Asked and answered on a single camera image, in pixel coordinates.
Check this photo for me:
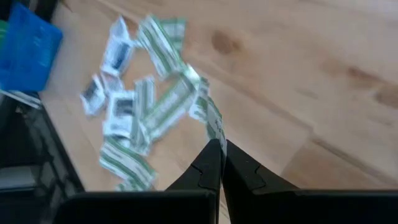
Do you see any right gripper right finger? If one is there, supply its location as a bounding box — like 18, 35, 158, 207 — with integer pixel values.
223, 139, 299, 224

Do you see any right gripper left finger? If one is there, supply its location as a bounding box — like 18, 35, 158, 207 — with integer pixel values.
166, 139, 223, 224

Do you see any white wipe packet dark print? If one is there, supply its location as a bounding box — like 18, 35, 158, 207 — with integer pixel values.
101, 72, 125, 94
108, 15, 131, 40
80, 74, 106, 116
102, 90, 137, 139
101, 37, 136, 77

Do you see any blue plastic basket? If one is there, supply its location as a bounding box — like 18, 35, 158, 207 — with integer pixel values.
0, 2, 64, 92

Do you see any white frame bracket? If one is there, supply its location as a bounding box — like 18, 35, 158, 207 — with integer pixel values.
0, 89, 43, 110

